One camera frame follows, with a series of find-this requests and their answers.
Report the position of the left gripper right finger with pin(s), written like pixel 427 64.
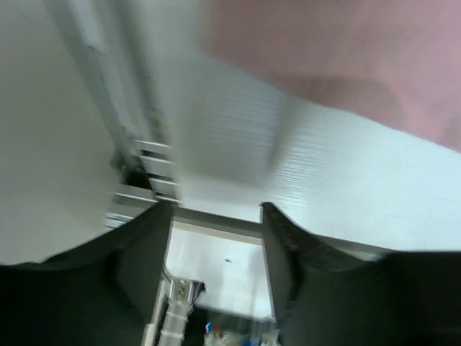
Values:
pixel 323 296

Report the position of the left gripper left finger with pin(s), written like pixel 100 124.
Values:
pixel 102 292

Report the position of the pink trousers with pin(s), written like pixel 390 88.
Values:
pixel 394 62

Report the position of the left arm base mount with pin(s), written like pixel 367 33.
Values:
pixel 180 320

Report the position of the aluminium front rail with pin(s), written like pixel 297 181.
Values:
pixel 199 202

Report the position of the aluminium rail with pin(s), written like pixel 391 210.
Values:
pixel 103 38
pixel 199 202

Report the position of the aluminium left rail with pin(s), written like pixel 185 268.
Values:
pixel 103 38

